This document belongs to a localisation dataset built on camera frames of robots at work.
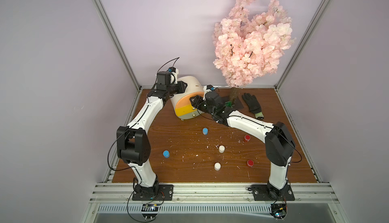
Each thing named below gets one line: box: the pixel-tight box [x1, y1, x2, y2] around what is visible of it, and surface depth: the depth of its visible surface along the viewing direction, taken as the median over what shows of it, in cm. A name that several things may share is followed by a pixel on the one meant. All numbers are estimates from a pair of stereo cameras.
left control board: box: [140, 203, 160, 221], surface depth 72 cm
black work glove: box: [242, 92, 264, 120], surface depth 110 cm
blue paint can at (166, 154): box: [162, 149, 171, 159], surface depth 86 cm
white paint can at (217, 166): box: [213, 161, 222, 172], surface depth 81 cm
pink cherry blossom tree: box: [212, 0, 297, 101], surface depth 66 cm
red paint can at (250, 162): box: [247, 159, 255, 168], surface depth 81 cm
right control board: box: [269, 202, 288, 221], surface depth 71 cm
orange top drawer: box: [175, 91, 205, 109], surface depth 85 cm
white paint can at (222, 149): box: [218, 144, 226, 154], surface depth 87 cm
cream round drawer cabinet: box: [170, 76, 205, 120], surface depth 87 cm
